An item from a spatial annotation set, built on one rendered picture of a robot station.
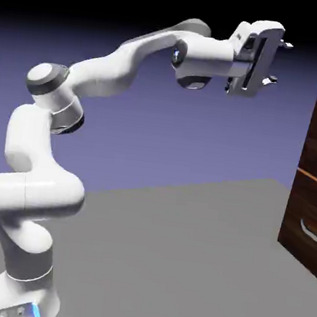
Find curved silver drawer handle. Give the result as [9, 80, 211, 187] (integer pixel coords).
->
[297, 218, 317, 247]

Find dark wood cabinet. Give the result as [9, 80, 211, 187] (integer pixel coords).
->
[273, 71, 317, 283]

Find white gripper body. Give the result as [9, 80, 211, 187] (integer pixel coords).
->
[231, 17, 287, 101]

